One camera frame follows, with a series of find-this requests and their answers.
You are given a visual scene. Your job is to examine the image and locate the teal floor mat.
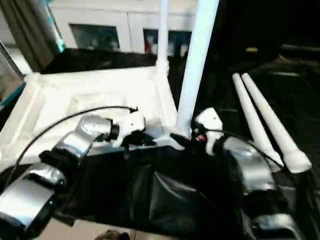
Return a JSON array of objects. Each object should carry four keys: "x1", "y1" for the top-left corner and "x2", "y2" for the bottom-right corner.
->
[{"x1": 0, "y1": 81, "x2": 28, "y2": 106}]

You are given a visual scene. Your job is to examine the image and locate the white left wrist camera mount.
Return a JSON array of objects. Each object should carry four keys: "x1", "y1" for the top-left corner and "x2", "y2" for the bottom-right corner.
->
[{"x1": 113, "y1": 107, "x2": 148, "y2": 149}]

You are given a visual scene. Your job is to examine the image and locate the white plastic table top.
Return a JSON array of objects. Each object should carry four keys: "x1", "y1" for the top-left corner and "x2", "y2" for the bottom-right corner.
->
[{"x1": 0, "y1": 64, "x2": 188, "y2": 174}]

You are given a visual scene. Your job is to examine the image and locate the grey curtain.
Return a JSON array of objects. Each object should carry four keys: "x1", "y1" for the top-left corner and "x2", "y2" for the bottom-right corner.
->
[{"x1": 0, "y1": 0, "x2": 54, "y2": 75}]

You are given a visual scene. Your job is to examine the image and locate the white plastic table leg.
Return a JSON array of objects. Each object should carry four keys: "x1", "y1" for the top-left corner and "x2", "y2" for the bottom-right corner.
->
[
  {"x1": 231, "y1": 72, "x2": 285, "y2": 168},
  {"x1": 155, "y1": 0, "x2": 171, "y2": 74},
  {"x1": 175, "y1": 0, "x2": 221, "y2": 139},
  {"x1": 240, "y1": 72, "x2": 313, "y2": 174}
]

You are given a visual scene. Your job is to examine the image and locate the white glass-door cabinet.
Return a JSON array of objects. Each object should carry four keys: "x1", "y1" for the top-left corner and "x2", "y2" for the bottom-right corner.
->
[{"x1": 48, "y1": 0, "x2": 199, "y2": 60}]

